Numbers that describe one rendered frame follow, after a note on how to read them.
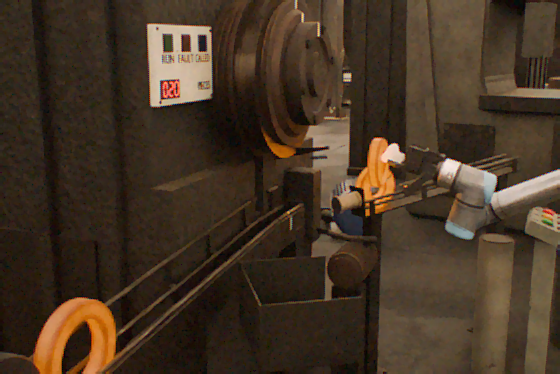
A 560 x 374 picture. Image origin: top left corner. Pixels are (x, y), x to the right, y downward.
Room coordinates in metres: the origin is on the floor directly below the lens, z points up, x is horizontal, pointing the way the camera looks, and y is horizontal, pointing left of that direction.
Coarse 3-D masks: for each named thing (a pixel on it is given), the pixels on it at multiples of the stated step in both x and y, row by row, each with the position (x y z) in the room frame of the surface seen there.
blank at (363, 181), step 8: (360, 176) 2.22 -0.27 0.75; (392, 176) 2.27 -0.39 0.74; (360, 184) 2.20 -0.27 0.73; (368, 184) 2.21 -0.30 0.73; (384, 184) 2.26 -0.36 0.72; (392, 184) 2.27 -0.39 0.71; (368, 192) 2.21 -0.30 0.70; (384, 192) 2.25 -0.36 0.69; (384, 200) 2.25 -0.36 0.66; (376, 208) 2.24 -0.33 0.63
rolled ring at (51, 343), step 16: (64, 304) 1.05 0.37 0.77; (80, 304) 1.05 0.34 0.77; (96, 304) 1.08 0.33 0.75; (48, 320) 1.01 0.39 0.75; (64, 320) 1.01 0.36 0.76; (80, 320) 1.04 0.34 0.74; (96, 320) 1.09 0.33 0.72; (112, 320) 1.12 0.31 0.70; (48, 336) 0.99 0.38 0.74; (64, 336) 1.00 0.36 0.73; (96, 336) 1.11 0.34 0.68; (112, 336) 1.12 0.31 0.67; (48, 352) 0.97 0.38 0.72; (96, 352) 1.11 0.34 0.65; (112, 352) 1.12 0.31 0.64; (48, 368) 0.96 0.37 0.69; (96, 368) 1.09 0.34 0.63
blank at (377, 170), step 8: (376, 144) 2.05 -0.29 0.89; (384, 144) 2.09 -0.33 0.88; (376, 152) 2.02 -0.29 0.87; (384, 152) 2.09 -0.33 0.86; (368, 160) 2.02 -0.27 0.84; (376, 160) 2.01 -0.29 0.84; (368, 168) 2.02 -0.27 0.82; (376, 168) 2.01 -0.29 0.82; (384, 168) 2.10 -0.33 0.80; (368, 176) 2.03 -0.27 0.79; (376, 176) 2.02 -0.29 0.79; (384, 176) 2.09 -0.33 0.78; (376, 184) 2.04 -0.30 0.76
